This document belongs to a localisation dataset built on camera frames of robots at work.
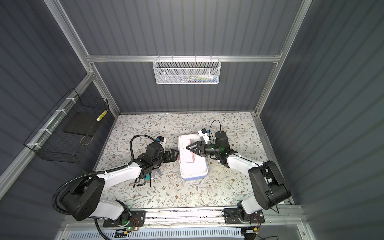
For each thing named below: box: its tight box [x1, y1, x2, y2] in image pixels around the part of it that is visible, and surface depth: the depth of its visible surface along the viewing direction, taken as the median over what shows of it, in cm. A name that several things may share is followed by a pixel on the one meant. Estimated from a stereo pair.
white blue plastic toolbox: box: [178, 133, 209, 181], surface depth 83 cm
